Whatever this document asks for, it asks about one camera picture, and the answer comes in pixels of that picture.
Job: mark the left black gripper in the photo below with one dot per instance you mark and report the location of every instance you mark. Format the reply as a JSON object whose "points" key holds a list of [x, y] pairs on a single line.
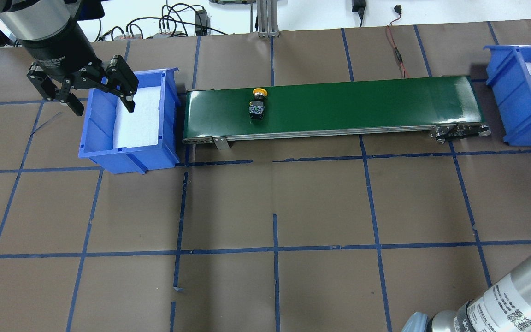
{"points": [[61, 52]]}

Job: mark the yellow push button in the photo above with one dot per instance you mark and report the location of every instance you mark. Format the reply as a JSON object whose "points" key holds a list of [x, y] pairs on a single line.
{"points": [[257, 104]]}

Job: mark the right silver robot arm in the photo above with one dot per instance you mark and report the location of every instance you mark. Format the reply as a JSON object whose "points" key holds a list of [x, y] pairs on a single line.
{"points": [[501, 204]]}

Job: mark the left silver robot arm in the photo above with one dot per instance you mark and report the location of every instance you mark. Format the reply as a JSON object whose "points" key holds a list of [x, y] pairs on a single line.
{"points": [[39, 19]]}

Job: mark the right blue plastic bin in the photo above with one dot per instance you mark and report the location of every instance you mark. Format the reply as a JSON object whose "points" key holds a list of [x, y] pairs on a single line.
{"points": [[510, 82]]}

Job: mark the blue plastic bin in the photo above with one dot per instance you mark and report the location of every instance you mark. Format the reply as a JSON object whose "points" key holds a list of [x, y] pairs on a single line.
{"points": [[96, 139], [510, 82]]}

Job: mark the left blue plastic bin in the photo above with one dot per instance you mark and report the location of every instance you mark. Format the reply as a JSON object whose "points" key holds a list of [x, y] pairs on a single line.
{"points": [[96, 139]]}

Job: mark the white foam bin liner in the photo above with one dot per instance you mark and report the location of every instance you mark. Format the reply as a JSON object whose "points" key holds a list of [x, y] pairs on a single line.
{"points": [[140, 128]]}

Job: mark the green conveyor belt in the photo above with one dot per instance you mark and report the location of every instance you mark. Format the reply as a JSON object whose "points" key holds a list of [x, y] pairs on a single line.
{"points": [[445, 107]]}

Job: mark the black power adapter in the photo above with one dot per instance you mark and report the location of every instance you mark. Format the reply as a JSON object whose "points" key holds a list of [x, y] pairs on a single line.
{"points": [[201, 22]]}

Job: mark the aluminium frame post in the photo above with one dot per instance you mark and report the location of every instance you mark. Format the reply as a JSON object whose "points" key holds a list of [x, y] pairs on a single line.
{"points": [[267, 19]]}

